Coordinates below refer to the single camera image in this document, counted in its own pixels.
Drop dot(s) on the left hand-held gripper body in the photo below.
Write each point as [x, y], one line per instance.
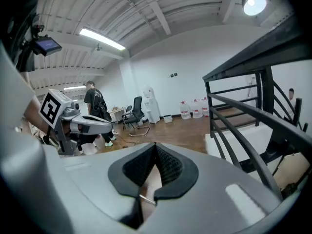
[52, 108]

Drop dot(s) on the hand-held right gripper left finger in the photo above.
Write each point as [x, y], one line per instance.
[102, 174]

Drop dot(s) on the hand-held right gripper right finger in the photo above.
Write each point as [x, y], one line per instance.
[214, 191]

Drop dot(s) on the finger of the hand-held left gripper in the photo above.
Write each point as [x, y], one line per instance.
[95, 127]

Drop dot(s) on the person's left forearm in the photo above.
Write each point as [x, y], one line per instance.
[35, 116]

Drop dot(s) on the light wooden desk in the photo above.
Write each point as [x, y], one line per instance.
[117, 113]

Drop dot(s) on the long fluorescent ceiling light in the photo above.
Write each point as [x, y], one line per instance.
[74, 88]
[102, 39]

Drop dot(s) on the black office chair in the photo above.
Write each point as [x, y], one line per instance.
[135, 113]

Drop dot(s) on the white water dispenser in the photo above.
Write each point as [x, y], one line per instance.
[151, 106]

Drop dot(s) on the black monitor screen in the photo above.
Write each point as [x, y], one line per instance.
[47, 44]

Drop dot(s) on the white waste bin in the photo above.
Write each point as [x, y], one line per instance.
[168, 119]

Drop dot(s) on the clear water jug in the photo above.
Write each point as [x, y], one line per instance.
[185, 111]
[196, 109]
[205, 107]

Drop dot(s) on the black metal railing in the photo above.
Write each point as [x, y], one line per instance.
[243, 108]

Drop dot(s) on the round ceiling lamp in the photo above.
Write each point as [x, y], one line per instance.
[254, 5]

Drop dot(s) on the black wall switch panel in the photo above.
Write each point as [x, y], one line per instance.
[173, 75]

